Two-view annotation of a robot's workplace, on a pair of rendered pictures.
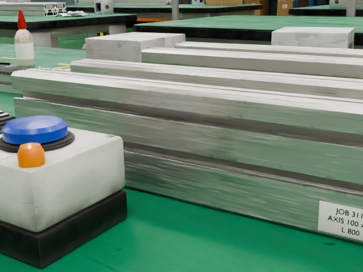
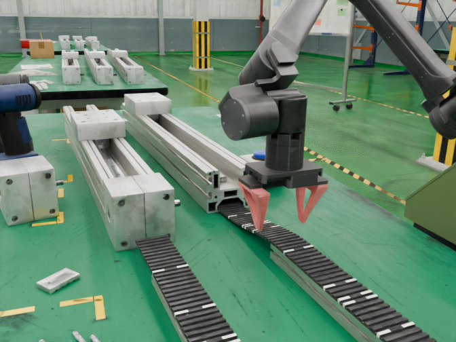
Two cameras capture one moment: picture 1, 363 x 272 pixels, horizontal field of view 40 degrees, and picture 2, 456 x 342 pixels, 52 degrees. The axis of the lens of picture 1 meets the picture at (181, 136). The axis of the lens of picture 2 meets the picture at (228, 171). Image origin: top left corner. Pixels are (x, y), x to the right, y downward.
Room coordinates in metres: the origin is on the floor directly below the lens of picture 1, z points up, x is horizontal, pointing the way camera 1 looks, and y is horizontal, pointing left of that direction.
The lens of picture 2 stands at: (1.19, 0.58, 1.14)
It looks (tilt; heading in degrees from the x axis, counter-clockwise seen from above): 18 degrees down; 213
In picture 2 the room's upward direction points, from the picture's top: 1 degrees clockwise
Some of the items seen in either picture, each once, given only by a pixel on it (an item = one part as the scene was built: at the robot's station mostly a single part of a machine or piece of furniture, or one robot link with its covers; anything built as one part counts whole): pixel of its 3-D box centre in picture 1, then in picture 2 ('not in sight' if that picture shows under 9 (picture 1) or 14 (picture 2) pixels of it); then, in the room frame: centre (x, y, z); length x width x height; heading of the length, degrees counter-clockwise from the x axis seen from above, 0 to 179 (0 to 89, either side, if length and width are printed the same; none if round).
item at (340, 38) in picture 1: (311, 64); (32, 187); (0.70, -0.18, 0.83); 0.11 x 0.10 x 0.10; 156
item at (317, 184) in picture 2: not in sight; (296, 195); (0.56, 0.30, 0.88); 0.07 x 0.07 x 0.09; 57
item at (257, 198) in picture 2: not in sight; (267, 200); (0.61, 0.27, 0.88); 0.07 x 0.07 x 0.09; 57
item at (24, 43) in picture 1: (23, 38); not in sight; (1.08, 0.33, 0.84); 0.04 x 0.04 x 0.12
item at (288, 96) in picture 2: not in sight; (283, 113); (0.59, 0.28, 1.01); 0.07 x 0.06 x 0.07; 160
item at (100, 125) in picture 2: not in sight; (97, 129); (0.42, -0.32, 0.87); 0.16 x 0.11 x 0.07; 57
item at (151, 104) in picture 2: not in sight; (147, 107); (0.12, -0.42, 0.87); 0.16 x 0.11 x 0.07; 57
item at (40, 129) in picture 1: (35, 135); (262, 156); (0.31, 0.09, 0.84); 0.04 x 0.04 x 0.02
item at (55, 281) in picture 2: not in sight; (58, 280); (0.84, 0.07, 0.78); 0.05 x 0.03 x 0.01; 0
